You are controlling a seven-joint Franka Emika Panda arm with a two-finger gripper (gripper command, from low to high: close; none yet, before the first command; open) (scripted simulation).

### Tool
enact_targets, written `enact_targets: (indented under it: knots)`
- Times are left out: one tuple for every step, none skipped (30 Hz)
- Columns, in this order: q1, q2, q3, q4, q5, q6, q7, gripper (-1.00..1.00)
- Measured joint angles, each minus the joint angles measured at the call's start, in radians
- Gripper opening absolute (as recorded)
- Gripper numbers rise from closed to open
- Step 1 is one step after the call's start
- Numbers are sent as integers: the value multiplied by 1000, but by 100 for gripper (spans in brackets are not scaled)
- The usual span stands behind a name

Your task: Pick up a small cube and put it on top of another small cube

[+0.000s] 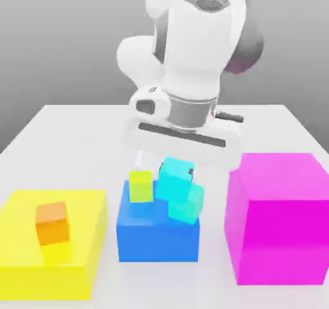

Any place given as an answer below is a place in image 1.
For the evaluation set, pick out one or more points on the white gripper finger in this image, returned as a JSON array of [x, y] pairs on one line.
[[140, 160]]

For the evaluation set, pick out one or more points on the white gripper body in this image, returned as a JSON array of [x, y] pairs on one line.
[[154, 142]]

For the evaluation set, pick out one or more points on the small cyan cube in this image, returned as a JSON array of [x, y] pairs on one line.
[[173, 180]]

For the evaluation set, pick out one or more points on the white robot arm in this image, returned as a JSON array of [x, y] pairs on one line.
[[192, 47]]

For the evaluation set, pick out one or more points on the small lime cube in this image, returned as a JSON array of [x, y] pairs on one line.
[[140, 187]]

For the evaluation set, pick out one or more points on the small turquoise cube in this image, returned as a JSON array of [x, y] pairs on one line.
[[189, 208]]

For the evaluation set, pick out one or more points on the small orange cube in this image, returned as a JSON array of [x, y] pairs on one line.
[[52, 224]]

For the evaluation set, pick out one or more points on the large blue box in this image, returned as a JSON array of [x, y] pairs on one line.
[[156, 239]]

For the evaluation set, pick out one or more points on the large yellow box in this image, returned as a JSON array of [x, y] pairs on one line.
[[84, 237]]

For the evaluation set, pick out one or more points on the large magenta box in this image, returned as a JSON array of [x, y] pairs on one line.
[[280, 224]]

